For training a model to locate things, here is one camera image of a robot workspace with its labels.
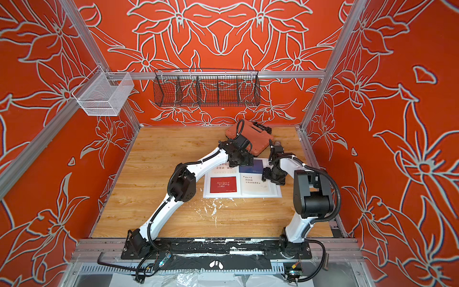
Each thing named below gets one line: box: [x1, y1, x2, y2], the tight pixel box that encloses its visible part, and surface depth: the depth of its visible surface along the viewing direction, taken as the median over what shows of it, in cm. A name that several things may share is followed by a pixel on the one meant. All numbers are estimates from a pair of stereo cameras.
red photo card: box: [209, 176, 238, 194], surface depth 94 cm
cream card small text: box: [239, 172, 278, 196], surface depth 92 cm
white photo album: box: [202, 157, 283, 199], surface depth 92 cm
